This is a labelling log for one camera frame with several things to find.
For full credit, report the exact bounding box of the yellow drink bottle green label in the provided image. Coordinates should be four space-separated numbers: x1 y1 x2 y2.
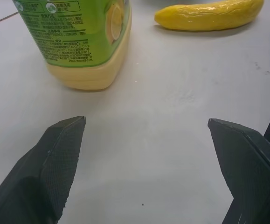
12 0 132 91

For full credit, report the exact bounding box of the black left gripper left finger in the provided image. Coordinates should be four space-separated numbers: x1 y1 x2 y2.
0 115 87 224

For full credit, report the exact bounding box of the yellow plastic banana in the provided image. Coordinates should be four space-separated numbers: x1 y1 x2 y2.
154 0 265 32

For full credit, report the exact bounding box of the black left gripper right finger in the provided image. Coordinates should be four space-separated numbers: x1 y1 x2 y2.
207 118 270 224

